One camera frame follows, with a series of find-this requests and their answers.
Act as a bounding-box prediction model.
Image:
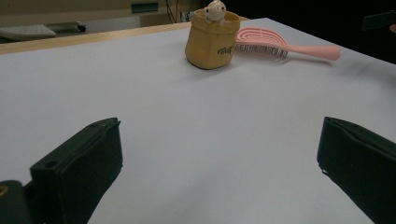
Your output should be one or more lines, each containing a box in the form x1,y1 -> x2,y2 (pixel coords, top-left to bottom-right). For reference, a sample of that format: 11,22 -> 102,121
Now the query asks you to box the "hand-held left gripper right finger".
317,116 -> 396,224

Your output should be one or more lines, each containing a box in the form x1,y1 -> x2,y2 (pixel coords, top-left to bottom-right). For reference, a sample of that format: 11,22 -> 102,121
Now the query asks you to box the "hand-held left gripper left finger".
30,117 -> 123,224

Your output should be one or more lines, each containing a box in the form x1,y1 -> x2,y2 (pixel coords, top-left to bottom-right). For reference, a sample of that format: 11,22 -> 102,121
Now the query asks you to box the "pink hairbrush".
235,27 -> 342,62

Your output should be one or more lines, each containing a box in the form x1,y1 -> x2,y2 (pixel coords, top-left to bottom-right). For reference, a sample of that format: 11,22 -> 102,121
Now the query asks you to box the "wooden table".
0,16 -> 250,56

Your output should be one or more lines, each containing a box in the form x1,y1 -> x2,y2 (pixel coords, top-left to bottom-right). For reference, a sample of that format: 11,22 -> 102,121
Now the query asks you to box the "grey flat object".
0,21 -> 87,42

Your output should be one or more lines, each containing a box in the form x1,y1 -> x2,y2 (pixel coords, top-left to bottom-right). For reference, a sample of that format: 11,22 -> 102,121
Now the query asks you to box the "wooden desk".
0,0 -> 206,29

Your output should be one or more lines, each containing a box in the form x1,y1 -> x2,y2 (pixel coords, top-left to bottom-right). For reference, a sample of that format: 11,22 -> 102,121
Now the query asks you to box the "white bear figurine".
204,0 -> 227,25

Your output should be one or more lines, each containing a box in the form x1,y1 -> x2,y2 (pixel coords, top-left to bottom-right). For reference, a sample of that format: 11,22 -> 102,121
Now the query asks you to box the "desk label plate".
130,2 -> 160,14

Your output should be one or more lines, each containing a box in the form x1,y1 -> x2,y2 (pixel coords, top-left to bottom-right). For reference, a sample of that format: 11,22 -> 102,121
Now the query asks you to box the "black cable bundle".
165,0 -> 195,23

